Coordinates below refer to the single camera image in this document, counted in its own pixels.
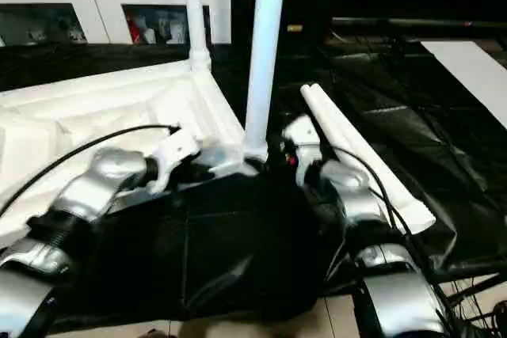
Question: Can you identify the white plastic table top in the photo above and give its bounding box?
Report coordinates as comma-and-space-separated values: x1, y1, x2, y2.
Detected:
0, 59, 259, 249

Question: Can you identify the black plastic mat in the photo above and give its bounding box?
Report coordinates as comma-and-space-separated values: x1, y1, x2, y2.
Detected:
0, 37, 507, 331

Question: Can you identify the white glass-door cabinet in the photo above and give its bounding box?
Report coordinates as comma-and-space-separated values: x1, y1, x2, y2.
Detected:
0, 0, 233, 47

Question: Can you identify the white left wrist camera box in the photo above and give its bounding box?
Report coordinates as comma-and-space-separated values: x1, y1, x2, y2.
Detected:
146, 127, 201, 194

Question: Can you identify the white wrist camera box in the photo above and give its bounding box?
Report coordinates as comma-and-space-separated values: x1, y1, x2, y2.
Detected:
146, 127, 201, 194
281, 114, 325, 189

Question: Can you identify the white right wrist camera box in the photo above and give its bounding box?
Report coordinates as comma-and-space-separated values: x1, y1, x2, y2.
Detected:
281, 114, 325, 189

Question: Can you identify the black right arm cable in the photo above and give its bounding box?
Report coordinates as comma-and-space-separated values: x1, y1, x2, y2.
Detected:
331, 146, 398, 214

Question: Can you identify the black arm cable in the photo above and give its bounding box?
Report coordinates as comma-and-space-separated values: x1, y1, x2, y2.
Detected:
0, 123, 180, 217
331, 146, 398, 214

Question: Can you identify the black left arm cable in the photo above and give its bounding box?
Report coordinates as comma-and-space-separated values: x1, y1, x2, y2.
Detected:
0, 123, 180, 217

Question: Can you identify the dark horizontal rail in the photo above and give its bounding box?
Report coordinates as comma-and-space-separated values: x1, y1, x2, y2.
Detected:
332, 17, 507, 32

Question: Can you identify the black floor cable bundle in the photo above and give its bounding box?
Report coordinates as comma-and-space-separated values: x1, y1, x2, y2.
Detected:
440, 271, 507, 338

